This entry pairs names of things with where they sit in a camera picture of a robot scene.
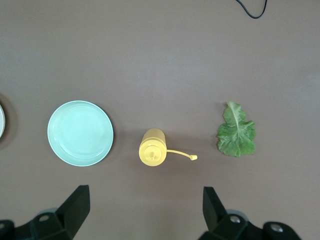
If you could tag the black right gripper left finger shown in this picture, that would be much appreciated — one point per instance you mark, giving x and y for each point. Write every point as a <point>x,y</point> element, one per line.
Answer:
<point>62,225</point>

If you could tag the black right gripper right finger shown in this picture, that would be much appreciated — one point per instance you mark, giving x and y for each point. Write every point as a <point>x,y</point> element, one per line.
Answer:
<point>225,227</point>

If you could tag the green lettuce leaf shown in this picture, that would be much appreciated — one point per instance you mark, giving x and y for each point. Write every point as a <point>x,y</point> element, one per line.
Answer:
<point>237,137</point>

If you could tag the yellow squeeze bottle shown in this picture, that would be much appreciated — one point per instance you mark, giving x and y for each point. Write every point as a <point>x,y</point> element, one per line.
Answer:
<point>153,147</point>

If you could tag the mint green plate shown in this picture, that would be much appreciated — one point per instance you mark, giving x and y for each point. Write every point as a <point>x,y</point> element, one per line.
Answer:
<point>80,133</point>

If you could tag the beige plate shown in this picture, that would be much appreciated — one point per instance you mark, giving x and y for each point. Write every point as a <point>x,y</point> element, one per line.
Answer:
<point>1,122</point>

